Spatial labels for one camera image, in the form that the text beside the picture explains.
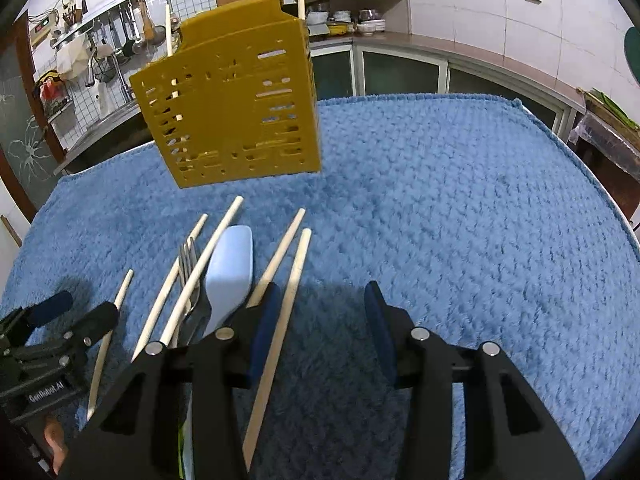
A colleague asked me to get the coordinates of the frosted glass door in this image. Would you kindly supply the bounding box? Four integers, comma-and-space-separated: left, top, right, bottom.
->
0, 30, 58, 216

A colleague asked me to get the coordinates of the yellow perforated utensil holder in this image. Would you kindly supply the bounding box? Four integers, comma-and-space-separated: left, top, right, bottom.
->
129, 0, 322, 190

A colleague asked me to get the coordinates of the blue fluffy blanket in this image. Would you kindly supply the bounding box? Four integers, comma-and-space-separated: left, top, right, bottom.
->
0, 92, 640, 480

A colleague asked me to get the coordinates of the person's left hand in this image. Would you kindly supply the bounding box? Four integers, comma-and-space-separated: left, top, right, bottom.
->
44, 420, 69, 473

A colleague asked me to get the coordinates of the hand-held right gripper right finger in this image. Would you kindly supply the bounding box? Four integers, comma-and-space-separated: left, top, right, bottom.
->
364, 280, 586, 480

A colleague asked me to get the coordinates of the kitchen cabinet with glass doors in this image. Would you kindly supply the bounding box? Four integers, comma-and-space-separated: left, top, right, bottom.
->
310, 40, 573, 138

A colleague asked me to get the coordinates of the stack of bowls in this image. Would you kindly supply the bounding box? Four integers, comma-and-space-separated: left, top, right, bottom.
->
356, 9, 387, 37

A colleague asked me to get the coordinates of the green round board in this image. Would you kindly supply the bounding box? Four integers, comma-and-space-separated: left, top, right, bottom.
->
623, 25, 640, 87

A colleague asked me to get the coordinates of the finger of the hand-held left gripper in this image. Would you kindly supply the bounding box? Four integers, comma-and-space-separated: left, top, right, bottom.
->
0, 290, 75, 346
30, 302, 120, 361

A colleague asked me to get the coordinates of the light blue spoon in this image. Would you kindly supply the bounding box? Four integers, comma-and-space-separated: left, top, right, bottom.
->
202, 225, 254, 338

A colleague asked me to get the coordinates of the row of hanging kitchen utensils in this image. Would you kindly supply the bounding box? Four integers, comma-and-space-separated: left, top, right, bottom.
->
87, 0, 166, 58

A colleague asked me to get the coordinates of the white plastic bag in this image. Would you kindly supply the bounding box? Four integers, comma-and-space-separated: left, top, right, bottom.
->
55, 40, 95, 80

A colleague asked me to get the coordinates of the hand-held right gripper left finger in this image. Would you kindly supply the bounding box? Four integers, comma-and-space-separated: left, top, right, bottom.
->
60, 281, 283, 480

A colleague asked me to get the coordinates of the metal sink faucet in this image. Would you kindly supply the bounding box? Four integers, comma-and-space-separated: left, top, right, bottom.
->
106, 52, 135, 102

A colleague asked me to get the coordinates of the green-handled metal fork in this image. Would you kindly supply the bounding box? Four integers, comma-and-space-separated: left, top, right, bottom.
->
172, 236, 213, 480

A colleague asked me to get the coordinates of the steel sink counter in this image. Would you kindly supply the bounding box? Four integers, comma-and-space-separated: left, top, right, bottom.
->
52, 97, 153, 177

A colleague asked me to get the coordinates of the side table with vegetables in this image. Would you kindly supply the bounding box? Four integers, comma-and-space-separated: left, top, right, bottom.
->
570, 87, 640, 196

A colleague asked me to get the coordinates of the red bag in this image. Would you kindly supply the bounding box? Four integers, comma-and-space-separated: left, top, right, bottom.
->
39, 76, 65, 102

